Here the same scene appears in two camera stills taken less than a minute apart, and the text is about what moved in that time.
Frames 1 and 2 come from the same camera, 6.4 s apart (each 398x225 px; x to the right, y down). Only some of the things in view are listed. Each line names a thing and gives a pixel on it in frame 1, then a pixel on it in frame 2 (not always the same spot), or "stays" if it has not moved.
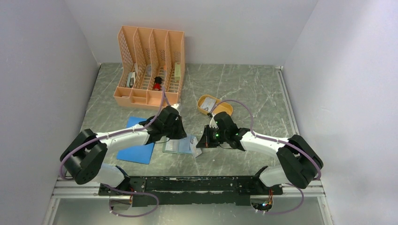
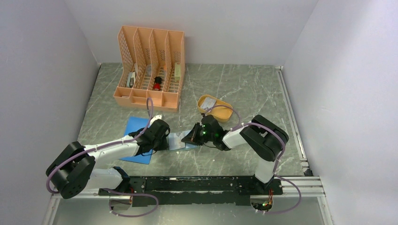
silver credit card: (195, 152) → (174, 140)
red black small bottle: (157, 85) stays
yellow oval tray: (222, 106) stays
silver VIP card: (208, 103) stays
